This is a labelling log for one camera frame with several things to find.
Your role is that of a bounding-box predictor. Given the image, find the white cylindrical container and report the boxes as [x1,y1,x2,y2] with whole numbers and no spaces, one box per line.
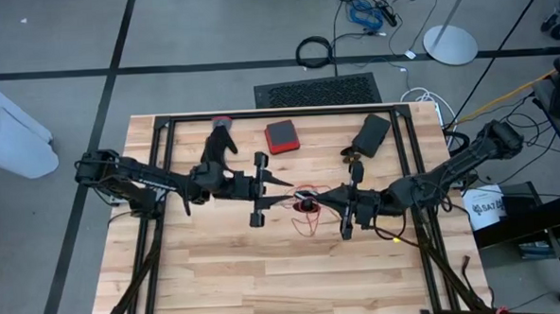
[0,61,61,183]

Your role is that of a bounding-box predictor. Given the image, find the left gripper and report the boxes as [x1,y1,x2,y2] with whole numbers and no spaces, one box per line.
[235,149,297,229]

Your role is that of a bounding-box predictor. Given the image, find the blue box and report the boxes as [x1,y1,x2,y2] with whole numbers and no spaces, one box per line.
[516,239,558,261]

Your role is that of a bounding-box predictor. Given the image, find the brown strap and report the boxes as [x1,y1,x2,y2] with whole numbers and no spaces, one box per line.
[459,253,476,292]

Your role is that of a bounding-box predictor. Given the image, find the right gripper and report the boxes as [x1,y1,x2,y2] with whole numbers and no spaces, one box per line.
[313,160,377,242]

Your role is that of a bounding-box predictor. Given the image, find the white cable bundle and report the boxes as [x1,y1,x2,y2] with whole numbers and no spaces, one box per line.
[398,85,458,130]

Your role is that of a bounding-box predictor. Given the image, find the black metal table frame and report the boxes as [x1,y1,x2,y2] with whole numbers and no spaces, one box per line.
[79,99,494,314]

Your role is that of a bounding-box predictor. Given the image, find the coiled blue cable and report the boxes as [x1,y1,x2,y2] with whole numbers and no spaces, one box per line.
[347,0,385,34]

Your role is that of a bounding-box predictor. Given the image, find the red box black lid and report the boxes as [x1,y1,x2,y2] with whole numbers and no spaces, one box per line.
[263,118,303,157]

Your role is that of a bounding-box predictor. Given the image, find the black floor vent grille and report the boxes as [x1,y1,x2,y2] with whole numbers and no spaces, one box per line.
[252,71,384,110]

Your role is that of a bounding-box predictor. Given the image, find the black zip pouch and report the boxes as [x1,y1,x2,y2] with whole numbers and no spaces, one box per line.
[350,113,394,160]

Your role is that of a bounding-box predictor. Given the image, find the yellow extension cord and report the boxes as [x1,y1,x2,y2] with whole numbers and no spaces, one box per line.
[451,55,560,126]

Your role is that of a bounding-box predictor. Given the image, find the grey round floor stand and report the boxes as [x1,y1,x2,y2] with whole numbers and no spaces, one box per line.
[420,0,481,68]

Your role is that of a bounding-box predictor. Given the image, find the black low shelf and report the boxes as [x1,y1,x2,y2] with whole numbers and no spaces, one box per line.
[470,180,560,305]

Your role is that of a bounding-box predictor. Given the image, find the red wire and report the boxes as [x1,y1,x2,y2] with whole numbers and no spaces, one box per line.
[285,182,344,239]

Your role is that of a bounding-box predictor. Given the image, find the black glove red cuff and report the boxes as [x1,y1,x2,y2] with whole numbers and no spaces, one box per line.
[198,114,239,169]

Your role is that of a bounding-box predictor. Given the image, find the coiled black cable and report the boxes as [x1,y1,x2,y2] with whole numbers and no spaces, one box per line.
[293,34,337,71]

